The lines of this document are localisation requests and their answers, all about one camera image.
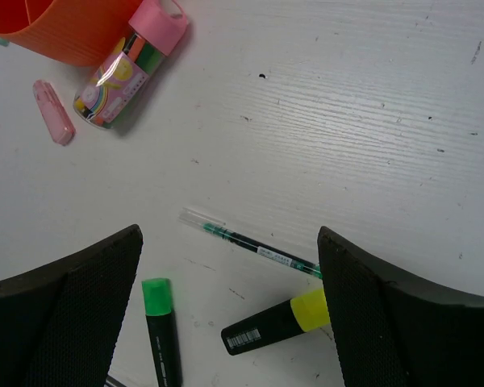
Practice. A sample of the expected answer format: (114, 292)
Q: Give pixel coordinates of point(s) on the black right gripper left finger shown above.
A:
(59, 323)

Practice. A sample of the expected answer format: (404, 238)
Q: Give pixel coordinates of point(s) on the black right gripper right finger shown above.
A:
(394, 328)

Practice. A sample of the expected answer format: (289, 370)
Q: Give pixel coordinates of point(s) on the yellow highlighter marker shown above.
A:
(280, 322)

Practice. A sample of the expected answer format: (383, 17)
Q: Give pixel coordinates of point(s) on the green highlighter marker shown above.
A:
(162, 330)

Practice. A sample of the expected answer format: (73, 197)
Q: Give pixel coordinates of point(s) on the green gel pen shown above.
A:
(218, 229)

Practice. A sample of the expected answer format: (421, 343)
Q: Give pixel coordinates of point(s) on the pink highlighter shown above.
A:
(54, 114)

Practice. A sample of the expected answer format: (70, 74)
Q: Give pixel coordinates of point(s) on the orange round organizer container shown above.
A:
(79, 33)

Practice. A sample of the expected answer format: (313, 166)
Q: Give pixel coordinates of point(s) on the pink lid marker tube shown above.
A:
(111, 93)

